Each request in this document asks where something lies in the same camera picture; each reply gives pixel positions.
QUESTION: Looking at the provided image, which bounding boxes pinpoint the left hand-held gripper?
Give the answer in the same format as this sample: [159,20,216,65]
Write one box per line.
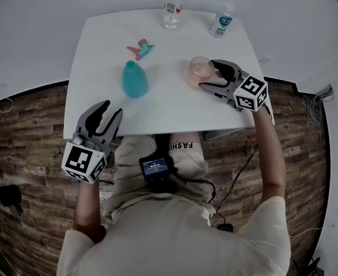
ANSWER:
[61,99,123,183]

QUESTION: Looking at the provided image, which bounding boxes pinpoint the black screen device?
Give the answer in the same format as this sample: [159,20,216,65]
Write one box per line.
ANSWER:
[139,155,178,194]

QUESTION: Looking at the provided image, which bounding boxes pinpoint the teal large spray bottle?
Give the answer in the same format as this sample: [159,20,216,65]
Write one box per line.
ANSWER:
[121,60,149,98]

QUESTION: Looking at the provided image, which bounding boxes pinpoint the black tripod stand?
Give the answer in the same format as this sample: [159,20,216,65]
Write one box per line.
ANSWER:
[294,257,322,276]

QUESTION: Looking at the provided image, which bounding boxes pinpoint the black device cable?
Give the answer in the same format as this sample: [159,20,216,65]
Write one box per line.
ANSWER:
[173,171,217,205]

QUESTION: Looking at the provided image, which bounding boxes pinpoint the tangled grey cable bundle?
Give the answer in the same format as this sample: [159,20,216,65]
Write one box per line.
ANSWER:
[294,85,335,126]

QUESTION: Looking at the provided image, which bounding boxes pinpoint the clear plastic bottle red label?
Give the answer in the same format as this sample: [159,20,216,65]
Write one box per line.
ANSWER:
[162,0,184,30]

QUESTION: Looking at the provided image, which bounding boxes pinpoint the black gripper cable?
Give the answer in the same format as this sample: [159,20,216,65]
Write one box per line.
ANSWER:
[216,105,275,225]

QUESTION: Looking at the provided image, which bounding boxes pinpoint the pink and teal spray nozzle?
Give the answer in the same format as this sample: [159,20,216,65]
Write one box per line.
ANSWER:
[126,39,155,61]

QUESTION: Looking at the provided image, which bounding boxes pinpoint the person's right forearm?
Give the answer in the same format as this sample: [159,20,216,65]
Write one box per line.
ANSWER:
[253,108,287,212]

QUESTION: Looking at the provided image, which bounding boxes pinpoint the white table leg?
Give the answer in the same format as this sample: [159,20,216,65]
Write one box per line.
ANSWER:
[203,129,244,140]

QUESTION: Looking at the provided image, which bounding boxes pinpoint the person's left forearm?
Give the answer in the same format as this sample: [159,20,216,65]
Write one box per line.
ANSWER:
[73,179,102,244]

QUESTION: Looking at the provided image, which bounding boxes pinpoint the person's beige printed shorts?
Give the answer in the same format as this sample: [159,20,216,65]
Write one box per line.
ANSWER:
[104,133,217,221]

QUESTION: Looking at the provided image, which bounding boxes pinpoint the pink textured plastic cup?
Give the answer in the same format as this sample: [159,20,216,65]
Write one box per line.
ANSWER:
[187,56,217,89]

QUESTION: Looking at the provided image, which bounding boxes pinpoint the person's beige t-shirt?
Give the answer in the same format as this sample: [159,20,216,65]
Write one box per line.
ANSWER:
[56,193,292,276]

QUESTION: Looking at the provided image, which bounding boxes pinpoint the black waste bin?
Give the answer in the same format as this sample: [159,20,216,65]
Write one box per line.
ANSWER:
[0,184,22,207]

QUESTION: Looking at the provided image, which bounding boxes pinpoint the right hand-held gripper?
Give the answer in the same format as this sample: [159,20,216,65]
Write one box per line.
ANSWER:
[198,58,269,114]

